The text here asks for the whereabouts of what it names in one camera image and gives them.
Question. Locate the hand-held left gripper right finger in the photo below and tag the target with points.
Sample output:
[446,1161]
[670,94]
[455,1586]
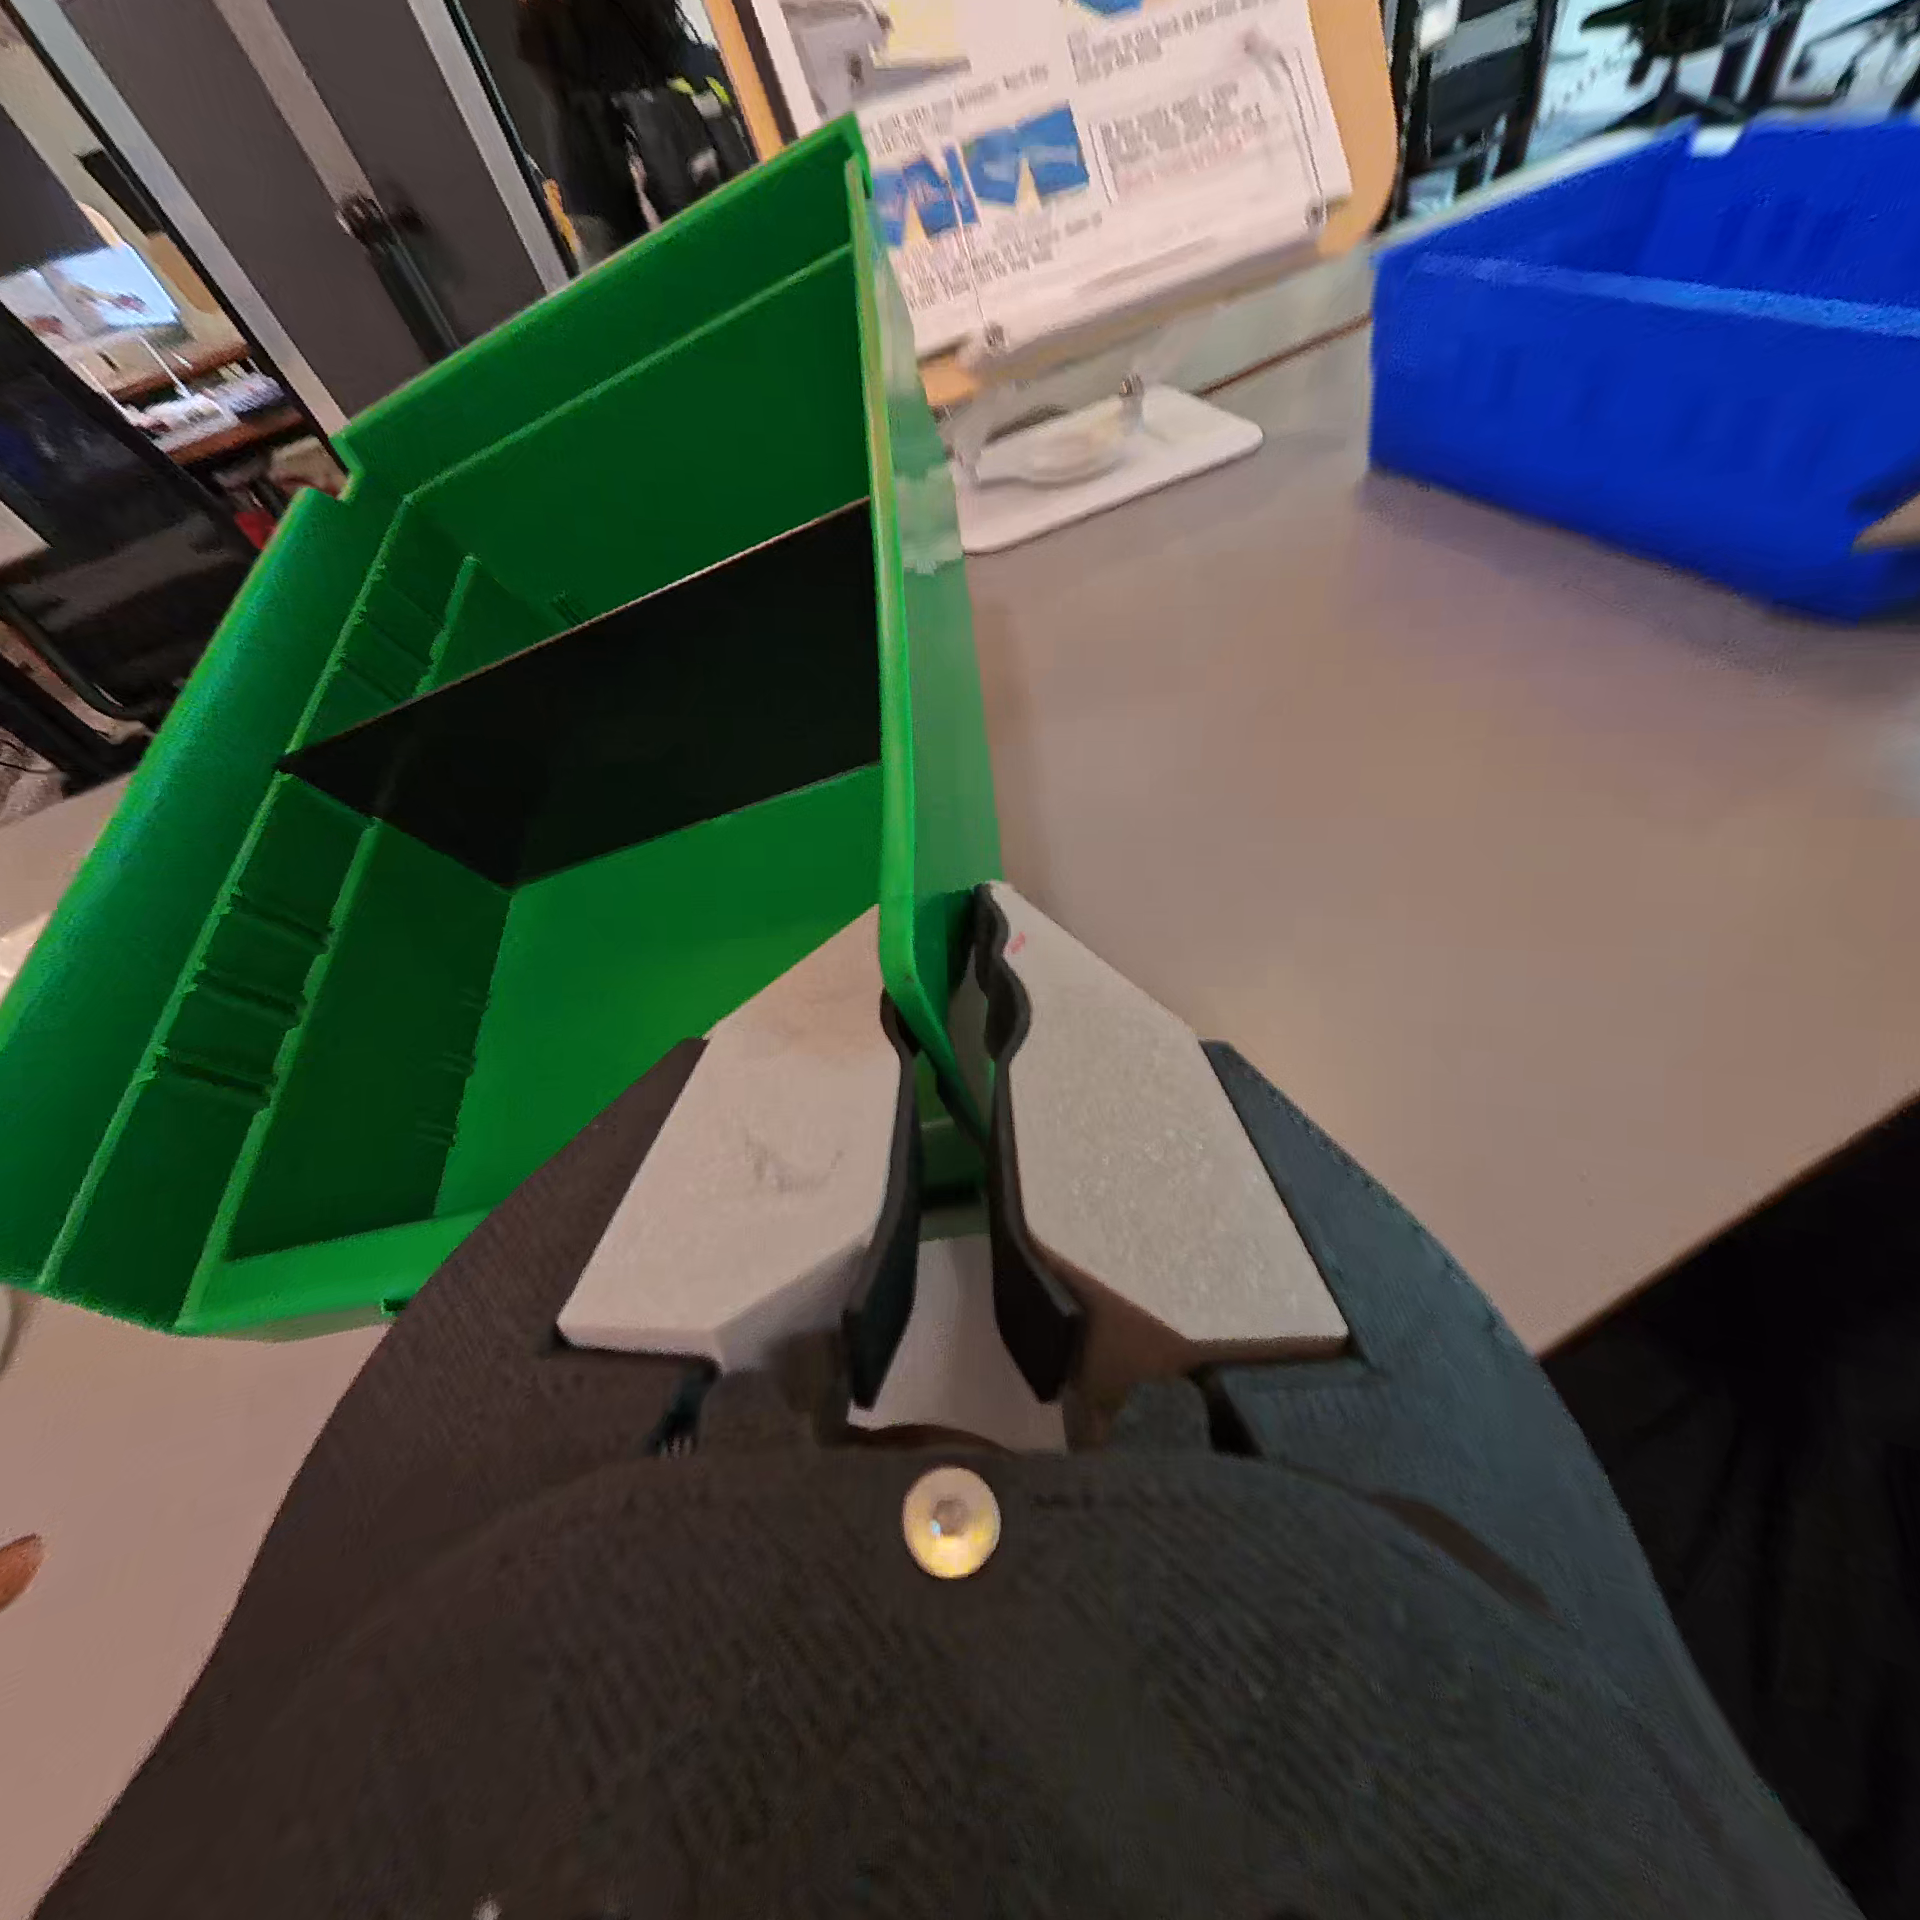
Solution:
[1156,1185]

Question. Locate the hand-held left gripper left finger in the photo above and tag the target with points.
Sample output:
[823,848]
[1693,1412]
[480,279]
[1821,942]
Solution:
[721,1185]

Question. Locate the green plastic bin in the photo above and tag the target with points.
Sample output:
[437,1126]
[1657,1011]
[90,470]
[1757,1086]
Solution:
[630,422]

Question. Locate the blue plastic bin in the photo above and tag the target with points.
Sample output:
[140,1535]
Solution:
[1652,376]

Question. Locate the black bin divider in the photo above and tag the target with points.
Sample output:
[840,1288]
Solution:
[646,705]

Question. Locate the person's dark clothing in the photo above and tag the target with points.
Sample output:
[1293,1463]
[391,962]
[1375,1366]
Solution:
[1799,1500]

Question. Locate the instruction sheet on stand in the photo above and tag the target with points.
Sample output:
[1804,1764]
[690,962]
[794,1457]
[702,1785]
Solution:
[1358,135]

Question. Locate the grey panel board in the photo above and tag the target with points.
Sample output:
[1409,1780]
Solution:
[301,150]

